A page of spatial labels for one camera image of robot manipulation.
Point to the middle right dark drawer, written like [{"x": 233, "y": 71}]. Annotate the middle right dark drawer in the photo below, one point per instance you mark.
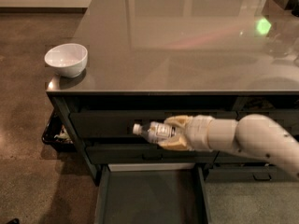
[{"x": 228, "y": 158}]

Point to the middle left dark drawer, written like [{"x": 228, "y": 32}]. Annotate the middle left dark drawer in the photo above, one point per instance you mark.
[{"x": 144, "y": 153}]

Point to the dark drawer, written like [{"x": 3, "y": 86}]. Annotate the dark drawer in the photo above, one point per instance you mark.
[
  {"x": 228, "y": 158},
  {"x": 144, "y": 153},
  {"x": 119, "y": 123},
  {"x": 248, "y": 174},
  {"x": 287, "y": 118}
]

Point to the top right dark drawer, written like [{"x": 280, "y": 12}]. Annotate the top right dark drawer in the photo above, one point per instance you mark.
[{"x": 287, "y": 118}]

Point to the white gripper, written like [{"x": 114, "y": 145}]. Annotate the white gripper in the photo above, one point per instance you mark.
[{"x": 199, "y": 132}]

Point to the clear plastic water bottle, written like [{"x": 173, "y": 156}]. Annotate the clear plastic water bottle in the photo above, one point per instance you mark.
[{"x": 154, "y": 132}]

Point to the white ceramic bowl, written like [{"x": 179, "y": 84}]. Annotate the white ceramic bowl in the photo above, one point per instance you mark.
[{"x": 67, "y": 60}]

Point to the top left dark drawer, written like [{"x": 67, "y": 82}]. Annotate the top left dark drawer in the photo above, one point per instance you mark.
[{"x": 119, "y": 123}]

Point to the black bin beside cabinet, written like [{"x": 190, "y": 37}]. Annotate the black bin beside cabinet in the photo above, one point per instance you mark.
[{"x": 52, "y": 135}]

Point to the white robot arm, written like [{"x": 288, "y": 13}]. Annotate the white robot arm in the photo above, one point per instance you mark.
[{"x": 254, "y": 136}]

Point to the open bottom left drawer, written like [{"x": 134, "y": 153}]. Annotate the open bottom left drawer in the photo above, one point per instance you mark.
[{"x": 152, "y": 197}]

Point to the dark cabinet frame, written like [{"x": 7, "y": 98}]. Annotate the dark cabinet frame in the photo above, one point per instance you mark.
[{"x": 69, "y": 102}]

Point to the bottom right dark drawer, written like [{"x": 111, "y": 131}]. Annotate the bottom right dark drawer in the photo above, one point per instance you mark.
[{"x": 248, "y": 174}]

